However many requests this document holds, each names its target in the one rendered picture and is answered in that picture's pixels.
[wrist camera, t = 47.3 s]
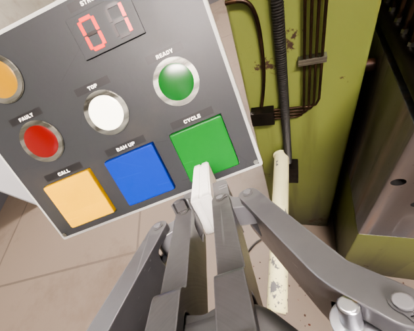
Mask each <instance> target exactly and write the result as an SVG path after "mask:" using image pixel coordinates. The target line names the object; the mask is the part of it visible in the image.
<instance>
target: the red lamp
mask: <svg viewBox="0 0 414 331"><path fill-rule="evenodd" d="M24 142H25V144H26V146H27V148H28V149H29V151H30V152H32V153H33V154H35V155H36V156H39V157H43V158H48V157H51V156H53V155H54V154H55V153H56V152H57V150H58V141H57V138H56V136H55V134H54V133H53V132H52V131H51V130H49V129H47V128H46V127H43V126H40V125H34V126H31V127H29V128H28V129H27V130H26V132H25V134H24Z"/></svg>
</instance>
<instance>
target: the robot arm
mask: <svg viewBox="0 0 414 331"><path fill-rule="evenodd" d="M171 207H172V209H173V211H174V213H175V220H174V221H172V222H171V223H169V224H167V223H166V221H159V222H157V223H155V224H154V225H153V226H152V227H151V228H150V230H149V232H148V233H147V235H146V237H145V238H144V240H143V241H142V243H141V245H140V246H139V247H138V249H137V251H136V252H135V254H134V255H133V257H132V258H131V260H130V262H129V263H128V265H127V267H126V268H125V270H124V271H123V273H122V275H121V276H120V278H119V279H118V281H117V283H116V284H115V286H114V287H113V289H112V291H111V292H110V293H109V295H108V297H107V298H106V300H105V302H104V303H103V305H102V307H101V308H100V309H99V312H98V313H97V314H96V316H95V318H94V319H93V321H92V322H91V324H90V325H89V327H88V329H87V330H86V331H299V330H297V329H296V328H295V327H293V326H292V325H291V324H289V323H288V322H287V321H285V320H284V319H282V318H281V317H280V316H279V315H277V314H276V313H274V312H273V311H272V310H270V309H268V308H267V307H264V306H263V304H262V300H261V297H260V292H259V289H258V285H257V282H256V277H255V275H254V270H253V267H252V263H251V260H250V256H249V253H248V248H247V245H246V241H245V238H244V234H243V233H244V230H243V228H242V225H250V226H251V227H252V229H253V230H254V232H255V233H256V234H257V235H258V236H259V237H260V238H261V240H262V241H263V242H264V244H265V245H266V246H267V247H268V248H269V249H270V250H271V252H272V253H273V255H274V256H275V257H276V258H277V259H278V260H279V261H280V263H281V264H282V265H283V267H284V268H285V269H286V270H287V271H288V272H289V273H290V275H291V276H292V277H293V279H294V280H295V281H296V282H297V283H298V284H299V286H300V287H301V288H302V289H303V291H305V293H306V294H307V295H308V296H309V298H310V299H311V300H312V301H313V302H314V304H315V305H316V306H317V307H318V309H319V310H320V311H321V312H322V313H323V314H324V315H325V316H326V317H327V318H328V320H329V321H330V323H331V327H332V330H333V331H414V288H412V287H410V286H407V285H405V284H402V283H400V282H398V281H395V280H392V279H391V278H388V277H386V276H383V275H380V274H378V273H376V272H374V271H371V270H369V269H366V268H365V267H362V266H360V265H357V264H355V263H352V262H350V261H348V260H346V259H345V258H343V257H342V256H341V255H340V254H338V253H337V252H336V251H334V250H333V249H332V248H331V247H330V246H328V245H327V244H326V243H324V242H323V241H322V240H321V239H319V238H318V237H317V236H316V235H314V234H313V233H312V232H310V231H309V230H308V229H307V228H305V227H304V226H303V225H301V224H300V223H299V222H297V220H295V219H294V218H293V217H291V216H290V215H289V214H288V213H287V212H285V211H284V210H282V209H281V208H280V207H279V206H278V205H276V204H275V203H273V202H272V201H271V200H270V199H269V198H267V197H266V196H264V195H263V194H262V193H261V192H260V191H258V190H257V189H256V188H247V189H245V190H243V191H242V192H241V193H240V194H239V197H233V196H232V194H231V191H230V189H229V186H228V184H227V181H226V180H224V179H222V180H220V181H216V178H215V177H214V174H213V172H212V169H211V167H210V164H209V163H208V162H204V163H202V165H200V164H199V165H196V166H195V167H194V173H193V186H192V192H189V193H186V194H185V195H184V197H183V198H180V199H178V200H176V201H175V202H174V203H173V204H172V205H171ZM203 229H204V231H205V233H206V234H211V233H213V232H214V238H215V248H216V265H217V274H218V275H216V276H214V299H215V309H213V310H211V311H210V312H208V288H207V266H206V235H205V234H204V231H203ZM159 249H160V250H161V252H162V255H160V254H159Z"/></svg>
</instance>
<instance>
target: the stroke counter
mask: <svg viewBox="0 0 414 331"><path fill-rule="evenodd" d="M116 5H118V6H119V8H120V10H121V12H122V14H123V16H121V17H119V18H117V19H115V20H112V18H111V16H110V14H109V11H108V9H110V8H112V7H114V6H116ZM104 11H105V13H106V15H107V17H108V19H109V21H110V23H111V22H113V24H112V25H111V26H112V28H113V30H114V32H115V34H116V36H117V37H121V39H122V38H124V37H126V36H128V35H130V34H131V32H130V31H131V30H133V28H132V27H131V24H130V22H129V20H128V17H127V18H124V16H126V13H125V11H124V8H123V6H122V4H121V2H119V3H117V1H114V2H112V3H110V4H108V5H106V9H105V10H104ZM88 19H91V20H92V22H93V24H94V26H95V28H96V29H95V30H93V31H91V32H89V33H86V32H85V30H84V28H83V26H82V24H81V23H82V22H84V21H86V20H88ZM78 20H79V21H80V22H79V23H78V26H79V28H80V30H81V32H82V34H83V36H85V35H87V37H85V40H86V42H87V43H88V45H89V47H90V49H91V50H92V49H94V50H95V51H97V50H99V49H102V48H103V47H105V45H104V44H105V43H106V40H105V38H104V36H103V34H102V32H101V31H97V30H98V29H99V26H98V24H97V22H96V20H95V18H94V16H91V17H90V15H89V14H88V15H86V16H84V17H82V18H80V19H78ZM123 20H125V21H126V23H127V26H128V28H129V31H128V32H126V33H123V34H121V35H120V34H119V33H118V31H117V29H116V26H115V24H117V23H119V22H121V21H123ZM96 33H98V34H99V35H100V37H101V39H102V41H103V43H102V44H100V45H98V46H96V47H94V48H93V46H92V44H91V42H90V40H89V37H90V36H92V35H94V34H96Z"/></svg>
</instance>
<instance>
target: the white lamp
mask: <svg viewBox="0 0 414 331"><path fill-rule="evenodd" d="M89 116H90V118H91V120H92V122H93V123H94V124H95V125H96V126H97V127H99V128H101V129H104V130H113V129H115V128H117V127H119V126H120V125H121V123H122V121H123V118H124V113H123V110H122V107H121V105H120V103H119V102H118V101H117V100H115V99H114V98H112V97H110V96H106V95H101V96H98V97H95V98H94V99H93V100H92V101H91V103H90V105H89Z"/></svg>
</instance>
